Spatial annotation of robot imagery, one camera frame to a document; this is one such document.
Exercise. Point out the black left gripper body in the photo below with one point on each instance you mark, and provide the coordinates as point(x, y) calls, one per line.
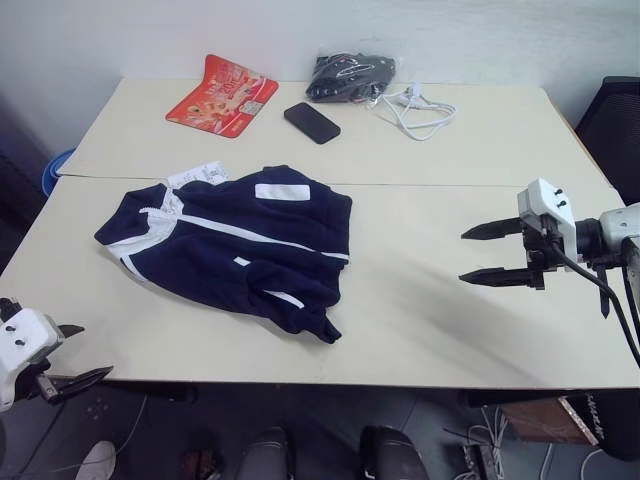
point(37, 387)

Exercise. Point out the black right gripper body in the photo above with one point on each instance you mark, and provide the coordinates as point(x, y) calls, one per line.
point(536, 239)

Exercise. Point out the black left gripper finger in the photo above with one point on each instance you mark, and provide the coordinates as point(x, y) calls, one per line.
point(82, 381)
point(71, 332)

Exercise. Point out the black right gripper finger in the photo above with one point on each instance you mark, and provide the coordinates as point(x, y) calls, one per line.
point(497, 277)
point(495, 229)

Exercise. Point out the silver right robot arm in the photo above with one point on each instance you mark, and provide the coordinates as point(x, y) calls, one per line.
point(617, 232)

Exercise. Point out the white shoe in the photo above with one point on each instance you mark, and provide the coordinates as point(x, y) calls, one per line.
point(97, 459)

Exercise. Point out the black office chair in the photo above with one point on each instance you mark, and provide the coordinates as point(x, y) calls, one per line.
point(611, 135)

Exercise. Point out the brown cardboard box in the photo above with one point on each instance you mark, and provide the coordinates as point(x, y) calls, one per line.
point(547, 417)

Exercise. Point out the blue plastic basin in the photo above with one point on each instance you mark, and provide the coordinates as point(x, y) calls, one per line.
point(54, 170)

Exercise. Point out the black power strip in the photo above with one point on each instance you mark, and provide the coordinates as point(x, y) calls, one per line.
point(481, 461)

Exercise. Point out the navy blue zip jacket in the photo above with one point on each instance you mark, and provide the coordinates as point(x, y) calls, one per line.
point(240, 250)

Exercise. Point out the black bag with white lettering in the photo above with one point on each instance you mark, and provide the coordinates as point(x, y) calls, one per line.
point(617, 425)

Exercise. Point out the dark rounded shape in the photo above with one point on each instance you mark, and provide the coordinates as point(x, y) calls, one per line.
point(264, 454)
point(390, 454)

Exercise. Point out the white paper garment tag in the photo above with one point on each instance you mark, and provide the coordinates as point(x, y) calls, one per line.
point(200, 173)

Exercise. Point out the black item in plastic bag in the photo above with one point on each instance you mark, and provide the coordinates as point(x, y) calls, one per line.
point(350, 77)

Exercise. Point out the black smartphone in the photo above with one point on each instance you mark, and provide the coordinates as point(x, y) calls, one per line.
point(312, 122)

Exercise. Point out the red snack packet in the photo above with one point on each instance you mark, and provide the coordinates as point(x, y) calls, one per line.
point(222, 97)

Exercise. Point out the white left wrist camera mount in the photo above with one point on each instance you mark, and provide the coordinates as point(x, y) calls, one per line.
point(22, 350)

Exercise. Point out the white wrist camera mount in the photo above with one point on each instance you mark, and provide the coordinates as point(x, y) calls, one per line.
point(22, 350)
point(547, 200)

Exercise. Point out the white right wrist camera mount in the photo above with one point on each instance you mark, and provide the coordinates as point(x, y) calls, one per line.
point(547, 200)

